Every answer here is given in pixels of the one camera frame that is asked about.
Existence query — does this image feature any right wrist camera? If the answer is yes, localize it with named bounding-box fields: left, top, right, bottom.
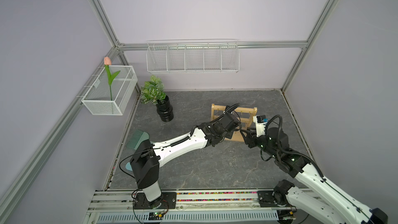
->
left=253, top=115, right=268, bottom=137

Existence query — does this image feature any teal dustpan brush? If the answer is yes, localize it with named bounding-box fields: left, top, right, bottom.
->
left=125, top=130, right=149, bottom=175

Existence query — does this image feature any wooden jewelry display stand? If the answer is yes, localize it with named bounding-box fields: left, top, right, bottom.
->
left=210, top=104, right=257, bottom=143

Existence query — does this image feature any green artificial potted plant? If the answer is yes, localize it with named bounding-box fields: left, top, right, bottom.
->
left=141, top=75, right=166, bottom=105

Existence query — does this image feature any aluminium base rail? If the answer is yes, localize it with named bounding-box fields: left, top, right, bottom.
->
left=87, top=188, right=349, bottom=212

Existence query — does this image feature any pink artificial tulip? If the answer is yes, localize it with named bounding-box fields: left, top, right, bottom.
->
left=104, top=57, right=120, bottom=101

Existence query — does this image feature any white wire wall shelf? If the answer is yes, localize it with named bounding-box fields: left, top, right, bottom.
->
left=146, top=39, right=240, bottom=73

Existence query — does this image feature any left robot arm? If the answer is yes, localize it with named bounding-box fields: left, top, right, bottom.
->
left=121, top=103, right=241, bottom=203

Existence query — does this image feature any white mesh wall basket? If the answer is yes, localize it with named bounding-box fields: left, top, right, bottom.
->
left=77, top=65, right=137, bottom=116

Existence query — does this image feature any black plant pot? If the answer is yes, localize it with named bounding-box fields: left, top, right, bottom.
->
left=155, top=95, right=174, bottom=122

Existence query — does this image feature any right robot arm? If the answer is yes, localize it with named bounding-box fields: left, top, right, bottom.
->
left=240, top=115, right=388, bottom=224

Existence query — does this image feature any white cable duct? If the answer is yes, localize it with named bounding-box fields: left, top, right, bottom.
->
left=97, top=210, right=279, bottom=224

